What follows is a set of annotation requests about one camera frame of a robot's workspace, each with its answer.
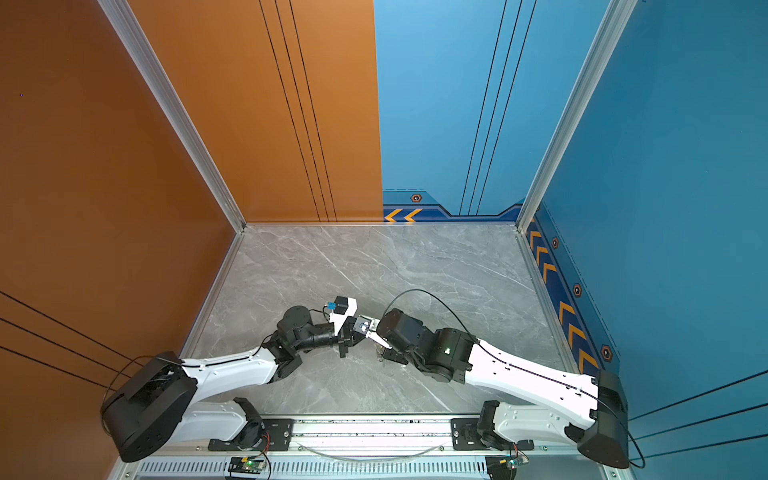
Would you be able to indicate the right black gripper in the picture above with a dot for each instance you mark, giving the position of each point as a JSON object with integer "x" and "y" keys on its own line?
{"x": 393, "y": 356}

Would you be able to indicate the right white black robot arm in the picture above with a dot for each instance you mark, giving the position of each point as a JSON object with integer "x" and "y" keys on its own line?
{"x": 583, "y": 410}

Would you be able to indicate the white slotted cable duct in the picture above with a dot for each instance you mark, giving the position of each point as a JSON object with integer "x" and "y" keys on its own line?
{"x": 292, "y": 467}

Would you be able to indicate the aluminium front rail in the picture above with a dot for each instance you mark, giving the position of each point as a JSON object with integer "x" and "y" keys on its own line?
{"x": 379, "y": 435}

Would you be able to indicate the green circuit board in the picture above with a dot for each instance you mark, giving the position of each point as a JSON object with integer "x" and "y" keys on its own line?
{"x": 247, "y": 467}
{"x": 504, "y": 467}

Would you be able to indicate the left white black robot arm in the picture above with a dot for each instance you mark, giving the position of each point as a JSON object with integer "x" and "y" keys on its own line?
{"x": 169, "y": 400}

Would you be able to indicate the left green circuit board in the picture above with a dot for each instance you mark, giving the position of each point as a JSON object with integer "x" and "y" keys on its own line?
{"x": 247, "y": 467}

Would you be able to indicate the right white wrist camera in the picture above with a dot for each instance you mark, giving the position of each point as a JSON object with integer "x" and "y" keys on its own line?
{"x": 367, "y": 327}

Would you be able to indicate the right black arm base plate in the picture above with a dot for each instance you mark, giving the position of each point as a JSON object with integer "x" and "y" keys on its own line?
{"x": 466, "y": 436}

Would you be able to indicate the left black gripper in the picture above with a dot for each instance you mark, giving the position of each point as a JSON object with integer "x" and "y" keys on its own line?
{"x": 348, "y": 337}

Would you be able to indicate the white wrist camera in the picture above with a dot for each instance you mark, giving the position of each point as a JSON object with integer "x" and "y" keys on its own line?
{"x": 340, "y": 310}
{"x": 367, "y": 327}

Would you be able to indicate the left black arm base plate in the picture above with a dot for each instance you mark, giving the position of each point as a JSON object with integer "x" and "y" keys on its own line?
{"x": 270, "y": 435}

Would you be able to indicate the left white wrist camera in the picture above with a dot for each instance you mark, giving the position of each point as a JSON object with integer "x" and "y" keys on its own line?
{"x": 340, "y": 310}

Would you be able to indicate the right green circuit board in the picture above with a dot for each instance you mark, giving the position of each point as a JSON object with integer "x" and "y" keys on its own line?
{"x": 504, "y": 467}

